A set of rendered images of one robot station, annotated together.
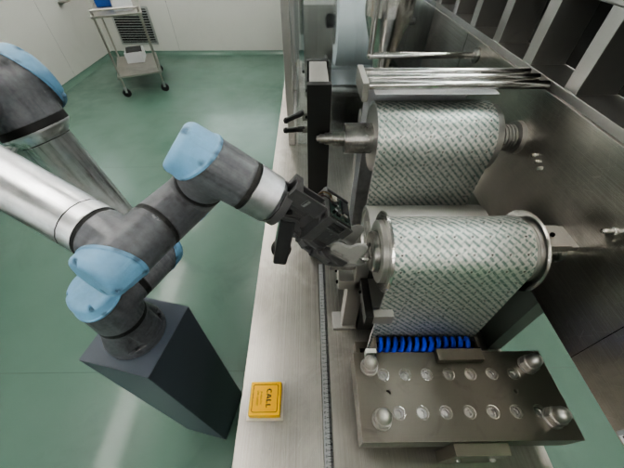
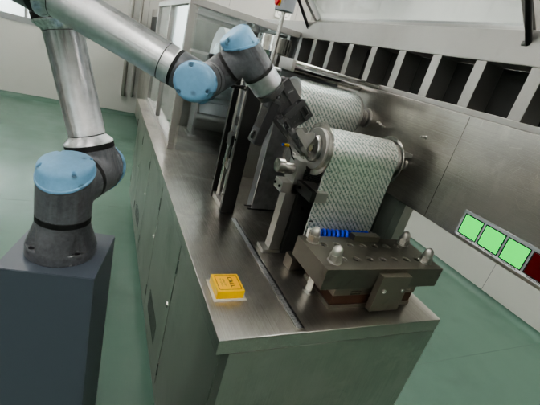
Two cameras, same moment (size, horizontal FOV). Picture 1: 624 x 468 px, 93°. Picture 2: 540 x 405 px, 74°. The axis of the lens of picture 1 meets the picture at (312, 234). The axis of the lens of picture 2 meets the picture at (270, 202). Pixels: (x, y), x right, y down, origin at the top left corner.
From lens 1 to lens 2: 68 cm
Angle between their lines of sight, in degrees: 34
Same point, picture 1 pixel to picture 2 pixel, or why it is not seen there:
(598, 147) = (408, 105)
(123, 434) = not seen: outside the picture
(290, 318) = (222, 245)
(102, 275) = (208, 74)
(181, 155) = (246, 34)
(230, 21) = (37, 67)
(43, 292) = not seen: outside the picture
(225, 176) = (260, 55)
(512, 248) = (386, 145)
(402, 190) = not seen: hidden behind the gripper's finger
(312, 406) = (266, 292)
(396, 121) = (310, 85)
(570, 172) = (399, 121)
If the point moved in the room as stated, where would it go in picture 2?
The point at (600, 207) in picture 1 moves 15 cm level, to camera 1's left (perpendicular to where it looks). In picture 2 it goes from (416, 130) to (379, 122)
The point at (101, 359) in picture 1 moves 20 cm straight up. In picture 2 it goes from (26, 267) to (26, 182)
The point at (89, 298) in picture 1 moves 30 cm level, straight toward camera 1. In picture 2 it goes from (71, 167) to (201, 212)
